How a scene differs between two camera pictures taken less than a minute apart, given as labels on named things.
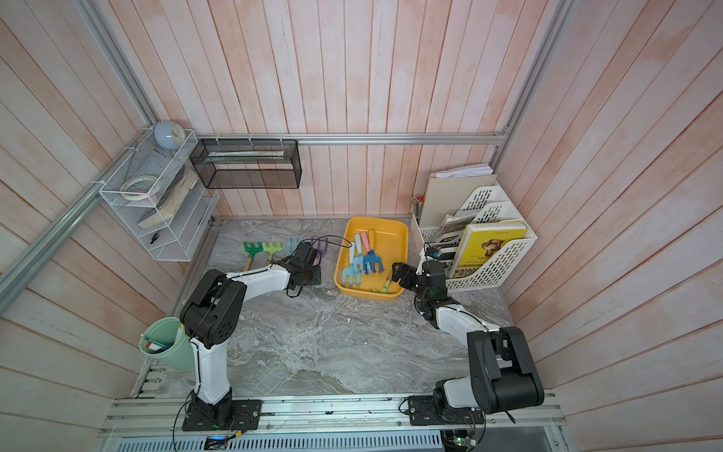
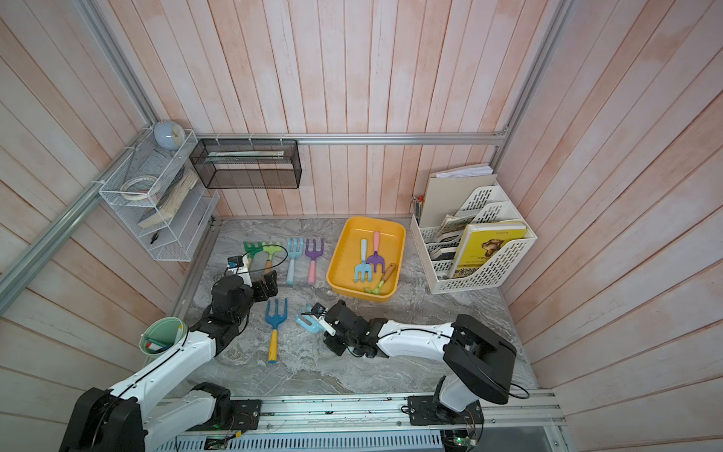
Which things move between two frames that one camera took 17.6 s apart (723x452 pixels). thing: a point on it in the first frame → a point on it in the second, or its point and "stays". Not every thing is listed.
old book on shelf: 171,198 stays
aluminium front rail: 182,415 stays
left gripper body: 313,276 → 256,293
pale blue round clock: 168,136 stays
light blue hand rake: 356,266 → 315,326
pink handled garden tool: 365,241 → 376,259
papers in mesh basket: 245,155 stays
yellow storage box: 390,245 stays
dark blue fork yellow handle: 372,258 → 275,320
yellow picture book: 478,241 stays
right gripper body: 414,282 → 337,344
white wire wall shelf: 160,195 stays
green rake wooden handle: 252,251 stays
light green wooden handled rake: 271,250 stays
